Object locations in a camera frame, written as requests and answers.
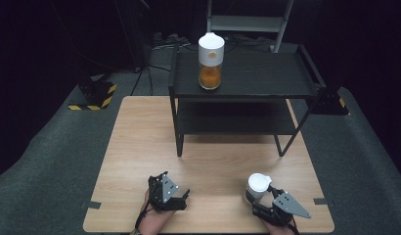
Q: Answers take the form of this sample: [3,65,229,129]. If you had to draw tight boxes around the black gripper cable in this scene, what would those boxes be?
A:
[134,195,155,233]
[288,216,301,235]

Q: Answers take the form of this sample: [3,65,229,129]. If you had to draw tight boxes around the orange spice jar white lid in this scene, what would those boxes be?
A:
[197,31,226,91]

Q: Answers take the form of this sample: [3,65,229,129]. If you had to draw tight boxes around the yellow-black striped stand base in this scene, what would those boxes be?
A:
[307,85,350,117]
[67,78,118,112]

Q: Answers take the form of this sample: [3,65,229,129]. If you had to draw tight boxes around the black floor cables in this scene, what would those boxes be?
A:
[129,62,172,97]

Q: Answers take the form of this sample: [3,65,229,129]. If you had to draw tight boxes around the grey tape strip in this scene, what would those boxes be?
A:
[312,197,335,207]
[80,200,103,211]

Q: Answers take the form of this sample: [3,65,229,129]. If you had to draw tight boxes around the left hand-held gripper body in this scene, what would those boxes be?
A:
[147,172,189,213]

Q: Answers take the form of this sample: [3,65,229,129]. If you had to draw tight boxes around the power strip with plugs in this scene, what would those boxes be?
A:
[151,31,192,52]

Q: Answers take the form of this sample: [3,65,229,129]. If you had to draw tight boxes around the pale spice jar white lid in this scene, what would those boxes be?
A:
[244,172,274,204]

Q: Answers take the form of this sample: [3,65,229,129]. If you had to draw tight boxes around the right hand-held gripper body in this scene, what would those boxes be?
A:
[251,191,312,227]

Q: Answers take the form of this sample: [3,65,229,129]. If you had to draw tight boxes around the person's right hand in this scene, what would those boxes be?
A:
[258,217,299,235]

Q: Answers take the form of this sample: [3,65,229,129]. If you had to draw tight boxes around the grey metal stand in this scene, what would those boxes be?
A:
[203,0,294,54]

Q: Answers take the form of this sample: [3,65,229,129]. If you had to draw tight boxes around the black two-tier shelf rack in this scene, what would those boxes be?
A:
[167,43,328,158]

